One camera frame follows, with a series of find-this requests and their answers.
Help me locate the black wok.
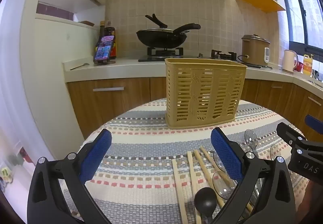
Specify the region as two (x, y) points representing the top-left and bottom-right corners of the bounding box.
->
(136, 23), (201, 49)

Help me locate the black pan lid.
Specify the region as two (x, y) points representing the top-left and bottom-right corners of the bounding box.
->
(137, 14), (175, 34)

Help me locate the gas stove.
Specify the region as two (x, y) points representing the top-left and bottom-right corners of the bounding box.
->
(138, 47), (263, 68)

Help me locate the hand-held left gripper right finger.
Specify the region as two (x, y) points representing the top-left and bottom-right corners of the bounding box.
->
(210, 127), (296, 224)

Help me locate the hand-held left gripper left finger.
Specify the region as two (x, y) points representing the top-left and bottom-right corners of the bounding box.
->
(27, 128), (112, 224)

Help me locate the clear plastic spoon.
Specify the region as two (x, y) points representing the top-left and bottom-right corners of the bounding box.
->
(270, 145), (281, 162)
(244, 129), (259, 157)
(212, 171), (237, 200)
(213, 149), (228, 173)

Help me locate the smartphone with lit screen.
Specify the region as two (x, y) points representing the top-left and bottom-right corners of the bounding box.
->
(93, 35), (116, 62)

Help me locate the cream electric kettle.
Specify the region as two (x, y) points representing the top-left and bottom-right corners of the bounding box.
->
(282, 49), (299, 74)

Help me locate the beige plastic utensil basket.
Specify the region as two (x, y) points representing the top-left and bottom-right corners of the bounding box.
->
(165, 58), (248, 129)

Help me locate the wooden chopstick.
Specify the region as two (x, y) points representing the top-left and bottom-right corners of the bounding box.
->
(200, 146), (236, 188)
(172, 159), (188, 224)
(187, 151), (202, 224)
(193, 150), (253, 213)

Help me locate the striped woven tablecloth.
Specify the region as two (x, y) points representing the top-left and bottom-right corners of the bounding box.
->
(60, 98), (310, 224)

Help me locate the silver cabinet handle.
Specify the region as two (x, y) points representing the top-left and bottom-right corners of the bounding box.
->
(92, 87), (125, 92)

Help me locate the wooden base cabinet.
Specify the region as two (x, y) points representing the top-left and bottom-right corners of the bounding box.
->
(66, 76), (323, 139)

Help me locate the brown rice cooker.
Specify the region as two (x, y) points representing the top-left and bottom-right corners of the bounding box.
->
(241, 34), (271, 67)

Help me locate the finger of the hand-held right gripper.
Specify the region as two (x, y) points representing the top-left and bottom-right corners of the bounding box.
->
(304, 114), (323, 135)
(276, 121), (307, 149)

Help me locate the dark framed window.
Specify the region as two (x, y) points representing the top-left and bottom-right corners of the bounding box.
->
(279, 0), (323, 56)

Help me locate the black plastic spoon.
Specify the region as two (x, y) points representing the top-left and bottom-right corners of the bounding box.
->
(194, 187), (218, 224)

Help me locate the metal spoon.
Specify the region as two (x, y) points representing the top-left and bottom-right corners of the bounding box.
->
(70, 63), (90, 71)

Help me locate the yellow oil bottle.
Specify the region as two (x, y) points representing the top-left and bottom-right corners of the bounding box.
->
(302, 54), (314, 77)

